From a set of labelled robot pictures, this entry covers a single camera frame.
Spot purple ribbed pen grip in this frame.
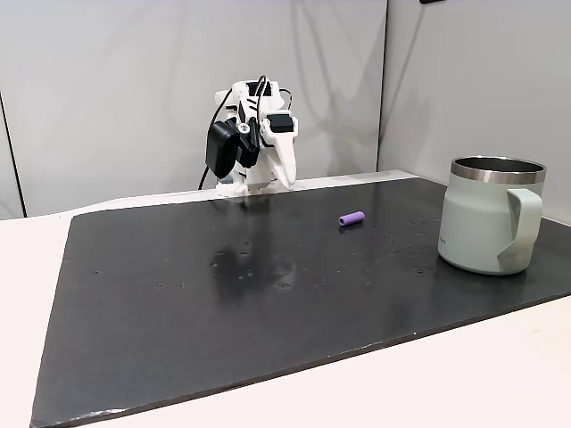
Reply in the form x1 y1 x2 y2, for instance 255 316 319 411
337 210 367 228

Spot sage green steel-rimmed cup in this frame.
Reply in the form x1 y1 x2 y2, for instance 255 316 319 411
437 155 548 276

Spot black table mat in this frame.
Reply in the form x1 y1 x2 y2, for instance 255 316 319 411
29 177 571 428

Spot servo wire at gripper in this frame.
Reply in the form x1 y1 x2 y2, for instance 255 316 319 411
254 74 294 111

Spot black oval camera box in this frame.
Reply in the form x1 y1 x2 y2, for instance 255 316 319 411
204 117 261 179

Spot black camera cable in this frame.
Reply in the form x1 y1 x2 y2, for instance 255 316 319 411
197 87 235 192

